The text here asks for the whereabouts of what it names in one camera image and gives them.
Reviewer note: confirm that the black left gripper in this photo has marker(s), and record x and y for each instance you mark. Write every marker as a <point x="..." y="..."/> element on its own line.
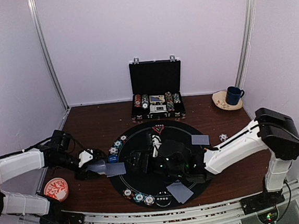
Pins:
<point x="82" y="175"/>

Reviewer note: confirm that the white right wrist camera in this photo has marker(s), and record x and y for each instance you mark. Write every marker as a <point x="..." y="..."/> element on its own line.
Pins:
<point x="154" y="143"/>

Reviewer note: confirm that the red black chips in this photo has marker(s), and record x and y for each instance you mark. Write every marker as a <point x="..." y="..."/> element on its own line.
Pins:
<point x="128" y="194"/>
<point x="123" y="138"/>

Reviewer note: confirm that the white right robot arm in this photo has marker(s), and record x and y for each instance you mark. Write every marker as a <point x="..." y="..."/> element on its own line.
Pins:
<point x="269" y="130"/>

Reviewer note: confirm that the blue card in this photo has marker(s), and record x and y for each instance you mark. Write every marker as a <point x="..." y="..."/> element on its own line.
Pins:
<point x="114" y="169"/>
<point x="186" y="197"/>
<point x="200" y="139"/>
<point x="177" y="189"/>

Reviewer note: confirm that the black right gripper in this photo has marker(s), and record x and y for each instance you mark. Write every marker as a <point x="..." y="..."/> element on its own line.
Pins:
<point x="141" y="158"/>

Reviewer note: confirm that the red white round coaster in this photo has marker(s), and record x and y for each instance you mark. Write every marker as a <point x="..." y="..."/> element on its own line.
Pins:
<point x="57" y="188"/>

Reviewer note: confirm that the red chip row in case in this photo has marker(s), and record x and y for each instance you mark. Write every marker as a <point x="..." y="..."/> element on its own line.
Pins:
<point x="137" y="100"/>

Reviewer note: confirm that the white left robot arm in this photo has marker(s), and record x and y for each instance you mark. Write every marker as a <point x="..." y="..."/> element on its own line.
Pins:
<point x="61" y="150"/>

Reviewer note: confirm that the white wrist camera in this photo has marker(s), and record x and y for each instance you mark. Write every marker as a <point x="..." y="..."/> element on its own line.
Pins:
<point x="84" y="157"/>
<point x="154" y="143"/>

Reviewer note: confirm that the beige ceramic plate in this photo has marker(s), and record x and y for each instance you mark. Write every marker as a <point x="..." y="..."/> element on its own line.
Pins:
<point x="219" y="99"/>

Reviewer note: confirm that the red triangle all-in marker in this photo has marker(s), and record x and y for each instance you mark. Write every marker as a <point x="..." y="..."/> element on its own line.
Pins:
<point x="158" y="128"/>

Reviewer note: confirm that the blue playing card deck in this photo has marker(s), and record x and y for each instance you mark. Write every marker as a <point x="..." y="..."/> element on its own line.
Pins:
<point x="98" y="167"/>

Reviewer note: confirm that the right aluminium frame post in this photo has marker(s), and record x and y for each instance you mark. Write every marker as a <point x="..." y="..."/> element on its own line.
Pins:
<point x="245" y="47"/>

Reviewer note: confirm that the aluminium frame post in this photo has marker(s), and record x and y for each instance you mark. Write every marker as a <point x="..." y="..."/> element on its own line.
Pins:
<point x="245" y="47"/>
<point x="47" y="59"/>

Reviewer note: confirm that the white blue chip stack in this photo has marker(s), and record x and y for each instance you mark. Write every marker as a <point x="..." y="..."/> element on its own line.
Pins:
<point x="223" y="137"/>

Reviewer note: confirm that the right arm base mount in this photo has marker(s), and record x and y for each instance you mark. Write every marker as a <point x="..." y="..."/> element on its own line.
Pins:
<point x="266" y="206"/>

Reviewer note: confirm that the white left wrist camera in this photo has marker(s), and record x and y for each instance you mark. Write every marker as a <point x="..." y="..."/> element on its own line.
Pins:
<point x="84" y="157"/>

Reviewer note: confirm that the black poker chip case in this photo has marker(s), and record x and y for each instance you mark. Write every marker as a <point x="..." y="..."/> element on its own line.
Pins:
<point x="156" y="78"/>

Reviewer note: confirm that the purple green chip row in case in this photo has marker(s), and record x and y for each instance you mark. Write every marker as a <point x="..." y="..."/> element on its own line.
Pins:
<point x="176" y="98"/>

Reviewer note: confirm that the green chips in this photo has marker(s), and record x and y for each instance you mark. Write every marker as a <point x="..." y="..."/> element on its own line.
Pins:
<point x="118" y="144"/>
<point x="139" y="197"/>

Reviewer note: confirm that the dark blue mug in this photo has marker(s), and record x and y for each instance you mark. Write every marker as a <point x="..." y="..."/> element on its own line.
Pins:
<point x="233" y="95"/>

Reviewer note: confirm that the round black poker mat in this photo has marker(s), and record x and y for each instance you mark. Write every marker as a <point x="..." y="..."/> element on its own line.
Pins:
<point x="152" y="184"/>

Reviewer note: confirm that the white blue chips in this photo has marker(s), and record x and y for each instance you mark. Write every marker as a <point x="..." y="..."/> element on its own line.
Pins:
<point x="149" y="200"/>
<point x="113" y="150"/>

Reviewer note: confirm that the multicolour chip row in case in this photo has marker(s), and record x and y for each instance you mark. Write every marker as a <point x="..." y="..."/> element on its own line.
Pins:
<point x="169" y="101"/>

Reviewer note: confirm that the left aluminium frame post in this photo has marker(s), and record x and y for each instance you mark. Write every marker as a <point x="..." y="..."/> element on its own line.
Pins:
<point x="47" y="59"/>

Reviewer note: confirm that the blue small blind button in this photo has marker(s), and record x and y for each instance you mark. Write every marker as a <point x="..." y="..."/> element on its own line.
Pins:
<point x="112" y="158"/>

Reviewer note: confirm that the white card box in case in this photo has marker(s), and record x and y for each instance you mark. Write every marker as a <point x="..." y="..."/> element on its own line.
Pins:
<point x="157" y="108"/>

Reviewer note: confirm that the clear round dealer button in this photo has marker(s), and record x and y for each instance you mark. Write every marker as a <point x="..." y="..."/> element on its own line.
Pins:
<point x="163" y="199"/>

